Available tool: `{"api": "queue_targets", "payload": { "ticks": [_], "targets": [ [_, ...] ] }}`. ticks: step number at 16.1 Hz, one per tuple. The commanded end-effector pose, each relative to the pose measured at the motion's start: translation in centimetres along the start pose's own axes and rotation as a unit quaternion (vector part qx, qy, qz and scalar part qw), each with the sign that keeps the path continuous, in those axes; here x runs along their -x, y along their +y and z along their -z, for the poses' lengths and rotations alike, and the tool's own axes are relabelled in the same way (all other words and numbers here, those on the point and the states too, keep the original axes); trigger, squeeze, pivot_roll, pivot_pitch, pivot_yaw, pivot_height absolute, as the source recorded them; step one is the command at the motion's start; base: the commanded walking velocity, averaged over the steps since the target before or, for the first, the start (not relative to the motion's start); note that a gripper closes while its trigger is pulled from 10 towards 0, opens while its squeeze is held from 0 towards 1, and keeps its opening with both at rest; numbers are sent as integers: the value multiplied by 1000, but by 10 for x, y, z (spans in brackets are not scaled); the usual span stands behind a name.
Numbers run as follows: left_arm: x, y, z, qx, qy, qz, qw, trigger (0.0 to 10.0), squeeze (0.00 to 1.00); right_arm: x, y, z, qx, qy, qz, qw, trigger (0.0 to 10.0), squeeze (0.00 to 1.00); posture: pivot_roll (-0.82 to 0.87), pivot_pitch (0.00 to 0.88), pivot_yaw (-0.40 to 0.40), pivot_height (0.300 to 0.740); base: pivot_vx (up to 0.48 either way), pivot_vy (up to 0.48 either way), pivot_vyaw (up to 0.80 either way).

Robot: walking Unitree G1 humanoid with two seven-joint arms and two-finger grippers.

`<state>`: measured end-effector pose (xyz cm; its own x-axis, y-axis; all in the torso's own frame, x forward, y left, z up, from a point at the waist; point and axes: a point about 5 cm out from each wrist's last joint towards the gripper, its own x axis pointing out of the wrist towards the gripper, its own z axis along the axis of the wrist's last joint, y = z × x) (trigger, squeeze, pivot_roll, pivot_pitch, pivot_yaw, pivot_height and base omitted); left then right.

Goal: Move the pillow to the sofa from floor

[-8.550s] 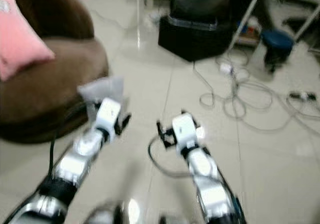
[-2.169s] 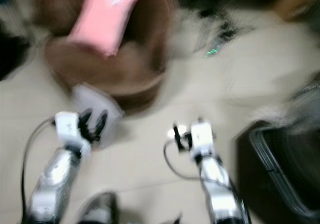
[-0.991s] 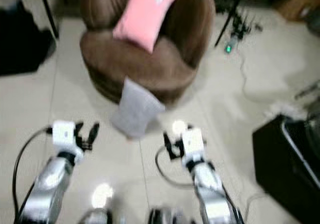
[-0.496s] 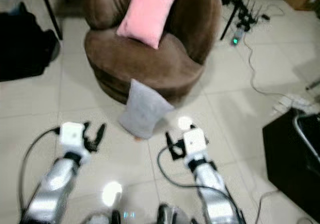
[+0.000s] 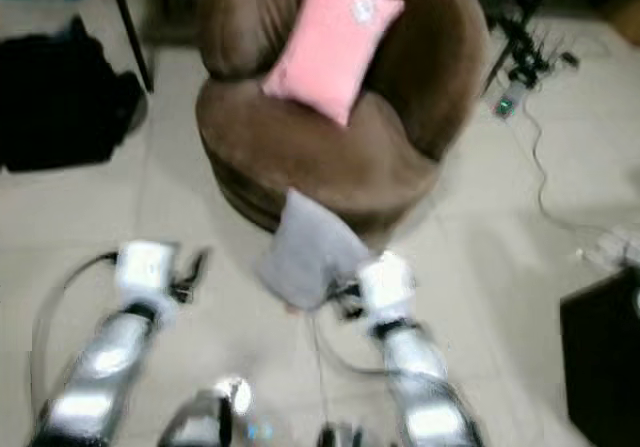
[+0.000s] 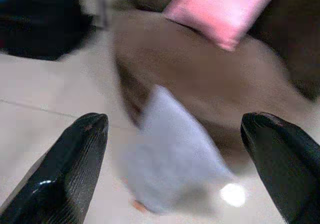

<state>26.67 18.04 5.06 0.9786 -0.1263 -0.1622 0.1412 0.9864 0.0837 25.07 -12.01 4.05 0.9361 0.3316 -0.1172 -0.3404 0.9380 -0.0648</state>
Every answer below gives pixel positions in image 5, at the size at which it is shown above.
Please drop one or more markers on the black metal table leg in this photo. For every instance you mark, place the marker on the black metal table leg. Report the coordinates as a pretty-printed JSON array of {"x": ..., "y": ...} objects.
[{"x": 128, "y": 27}]

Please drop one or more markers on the black bag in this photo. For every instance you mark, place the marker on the black bag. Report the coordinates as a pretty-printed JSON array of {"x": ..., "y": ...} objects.
[{"x": 65, "y": 102}]

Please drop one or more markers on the robot left leg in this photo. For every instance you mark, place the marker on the robot left leg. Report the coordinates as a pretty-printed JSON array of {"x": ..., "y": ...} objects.
[{"x": 210, "y": 412}]

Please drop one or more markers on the black box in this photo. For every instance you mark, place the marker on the black box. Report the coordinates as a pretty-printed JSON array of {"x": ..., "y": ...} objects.
[{"x": 600, "y": 367}]

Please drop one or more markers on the power strip with green light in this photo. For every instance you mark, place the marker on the power strip with green light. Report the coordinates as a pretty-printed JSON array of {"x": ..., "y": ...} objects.
[{"x": 512, "y": 97}]

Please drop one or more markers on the grey pillow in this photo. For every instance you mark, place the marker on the grey pillow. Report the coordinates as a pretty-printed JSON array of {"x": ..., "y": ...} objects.
[{"x": 310, "y": 257}]

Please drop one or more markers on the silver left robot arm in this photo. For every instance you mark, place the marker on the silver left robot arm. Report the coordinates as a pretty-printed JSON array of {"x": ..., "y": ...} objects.
[{"x": 100, "y": 367}]

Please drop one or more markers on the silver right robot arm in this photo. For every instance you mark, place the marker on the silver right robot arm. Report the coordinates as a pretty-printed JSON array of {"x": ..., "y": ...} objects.
[{"x": 425, "y": 387}]

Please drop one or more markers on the pink pillow with cartoon print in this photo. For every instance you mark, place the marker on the pink pillow with cartoon print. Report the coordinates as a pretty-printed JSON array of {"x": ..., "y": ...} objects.
[{"x": 335, "y": 42}]

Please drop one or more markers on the brown round velvet sofa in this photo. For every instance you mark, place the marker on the brown round velvet sofa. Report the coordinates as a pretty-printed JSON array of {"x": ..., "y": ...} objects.
[{"x": 305, "y": 162}]

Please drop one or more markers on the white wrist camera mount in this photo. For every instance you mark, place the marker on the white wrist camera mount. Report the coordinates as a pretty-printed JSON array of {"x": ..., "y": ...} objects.
[
  {"x": 388, "y": 285},
  {"x": 145, "y": 270}
]

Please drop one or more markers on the robot right leg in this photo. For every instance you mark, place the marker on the robot right leg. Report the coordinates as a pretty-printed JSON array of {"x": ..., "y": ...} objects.
[{"x": 345, "y": 437}]

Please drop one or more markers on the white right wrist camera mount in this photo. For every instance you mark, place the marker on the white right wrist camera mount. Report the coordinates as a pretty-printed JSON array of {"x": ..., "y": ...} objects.
[{"x": 388, "y": 285}]

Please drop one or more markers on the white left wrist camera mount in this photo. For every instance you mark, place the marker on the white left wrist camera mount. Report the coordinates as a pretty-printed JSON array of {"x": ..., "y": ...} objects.
[{"x": 145, "y": 270}]

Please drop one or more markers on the robot leg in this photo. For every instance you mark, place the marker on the robot leg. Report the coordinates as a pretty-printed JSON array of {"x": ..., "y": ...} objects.
[
  {"x": 210, "y": 412},
  {"x": 345, "y": 437}
]

